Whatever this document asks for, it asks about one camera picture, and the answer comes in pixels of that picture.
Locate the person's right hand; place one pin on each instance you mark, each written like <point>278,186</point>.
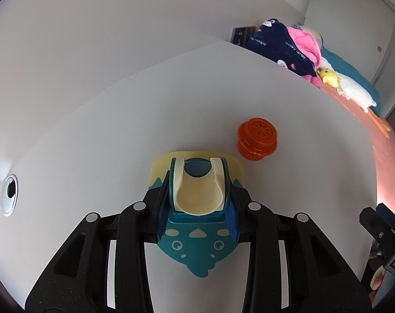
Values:
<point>377,277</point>

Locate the teal blanket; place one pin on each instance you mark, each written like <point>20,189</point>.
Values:
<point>347,68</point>

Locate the white door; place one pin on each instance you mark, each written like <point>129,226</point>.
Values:
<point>393,52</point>

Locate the bed with pink sheet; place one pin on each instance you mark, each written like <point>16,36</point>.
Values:
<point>389,156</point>

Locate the navy printed blanket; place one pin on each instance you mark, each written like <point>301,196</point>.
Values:
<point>275,44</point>

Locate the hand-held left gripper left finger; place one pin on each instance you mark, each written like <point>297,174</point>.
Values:
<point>163,215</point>

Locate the white goose plush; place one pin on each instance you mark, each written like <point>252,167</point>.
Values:
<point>353,91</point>

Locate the orange ribbed plastic stopper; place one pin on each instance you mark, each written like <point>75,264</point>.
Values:
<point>257,137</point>

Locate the teal and cream wall holder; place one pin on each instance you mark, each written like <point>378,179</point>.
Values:
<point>197,199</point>

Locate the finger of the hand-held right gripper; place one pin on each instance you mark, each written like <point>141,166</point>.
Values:
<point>384,220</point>

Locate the yellow duck plush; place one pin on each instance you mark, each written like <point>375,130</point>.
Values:
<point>327,76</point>

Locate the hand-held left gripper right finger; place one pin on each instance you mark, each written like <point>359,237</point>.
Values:
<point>231,215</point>

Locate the pink fleece cloth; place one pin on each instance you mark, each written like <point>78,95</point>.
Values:
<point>303,44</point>

